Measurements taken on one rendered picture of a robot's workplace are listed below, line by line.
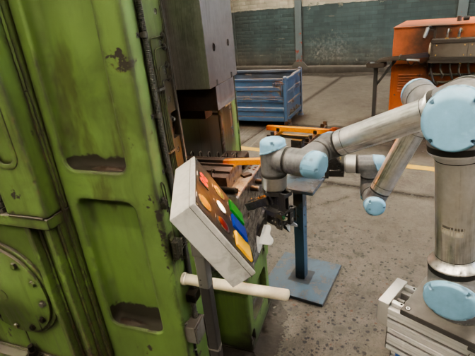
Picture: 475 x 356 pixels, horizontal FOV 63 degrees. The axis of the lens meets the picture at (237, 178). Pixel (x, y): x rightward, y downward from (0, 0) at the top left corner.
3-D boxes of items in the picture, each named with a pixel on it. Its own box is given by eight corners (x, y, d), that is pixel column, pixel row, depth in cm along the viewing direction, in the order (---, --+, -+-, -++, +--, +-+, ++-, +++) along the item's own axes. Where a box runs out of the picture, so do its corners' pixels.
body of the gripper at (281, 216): (281, 233, 114) (279, 197, 109) (259, 224, 120) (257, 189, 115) (297, 222, 119) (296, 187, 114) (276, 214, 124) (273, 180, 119)
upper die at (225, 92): (235, 98, 167) (233, 76, 163) (218, 111, 150) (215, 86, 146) (151, 99, 181) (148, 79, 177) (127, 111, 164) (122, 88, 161)
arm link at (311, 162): (334, 143, 105) (299, 138, 112) (316, 157, 97) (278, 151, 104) (334, 169, 108) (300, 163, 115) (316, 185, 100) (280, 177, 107)
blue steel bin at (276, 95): (304, 114, 595) (302, 66, 565) (288, 130, 530) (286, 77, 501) (234, 112, 645) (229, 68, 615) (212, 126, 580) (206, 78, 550)
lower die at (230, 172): (242, 172, 182) (240, 156, 178) (227, 191, 165) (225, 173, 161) (164, 168, 196) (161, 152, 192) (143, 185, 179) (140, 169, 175)
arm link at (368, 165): (385, 179, 149) (385, 158, 145) (355, 178, 153) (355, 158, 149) (385, 171, 155) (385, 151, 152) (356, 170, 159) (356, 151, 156)
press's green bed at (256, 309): (271, 303, 230) (267, 237, 210) (254, 353, 198) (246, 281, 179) (189, 289, 248) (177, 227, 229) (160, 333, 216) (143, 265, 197)
